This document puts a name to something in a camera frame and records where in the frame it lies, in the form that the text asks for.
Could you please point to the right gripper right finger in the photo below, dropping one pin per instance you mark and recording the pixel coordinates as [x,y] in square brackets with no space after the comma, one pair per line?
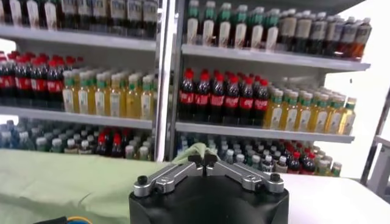
[246,178]

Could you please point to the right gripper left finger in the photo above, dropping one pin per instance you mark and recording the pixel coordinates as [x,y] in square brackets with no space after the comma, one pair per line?
[170,179]

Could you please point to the green t-shirt with red print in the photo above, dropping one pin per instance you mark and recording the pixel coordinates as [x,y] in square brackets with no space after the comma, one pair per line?
[61,182]

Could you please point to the yellow tea bottle green label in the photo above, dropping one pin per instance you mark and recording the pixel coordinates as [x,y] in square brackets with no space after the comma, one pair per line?
[69,97]
[143,153]
[84,99]
[335,120]
[129,152]
[274,114]
[291,115]
[100,99]
[348,120]
[336,170]
[323,167]
[147,102]
[116,100]
[304,117]
[320,118]
[133,100]

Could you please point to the red-cap cola bottle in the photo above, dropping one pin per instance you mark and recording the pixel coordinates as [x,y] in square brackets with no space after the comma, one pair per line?
[102,146]
[186,97]
[232,102]
[217,100]
[7,82]
[308,166]
[261,104]
[117,146]
[294,165]
[55,86]
[246,103]
[23,83]
[38,85]
[202,99]

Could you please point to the grey metal shelf rack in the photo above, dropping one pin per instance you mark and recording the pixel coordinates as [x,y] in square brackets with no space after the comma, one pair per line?
[274,56]
[76,38]

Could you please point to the black metal pole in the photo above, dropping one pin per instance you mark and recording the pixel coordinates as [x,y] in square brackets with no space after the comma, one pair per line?
[377,137]

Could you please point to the beige-label dark drink bottle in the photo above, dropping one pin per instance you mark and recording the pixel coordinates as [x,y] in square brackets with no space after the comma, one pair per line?
[288,30]
[303,30]
[334,33]

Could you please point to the white-label dark drink bottle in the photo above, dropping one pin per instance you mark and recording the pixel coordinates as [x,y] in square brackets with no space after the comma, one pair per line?
[134,13]
[319,32]
[100,15]
[348,36]
[67,15]
[362,38]
[84,15]
[150,13]
[117,13]

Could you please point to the grey frame side table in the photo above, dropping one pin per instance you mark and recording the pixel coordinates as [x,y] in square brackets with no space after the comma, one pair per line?
[381,170]

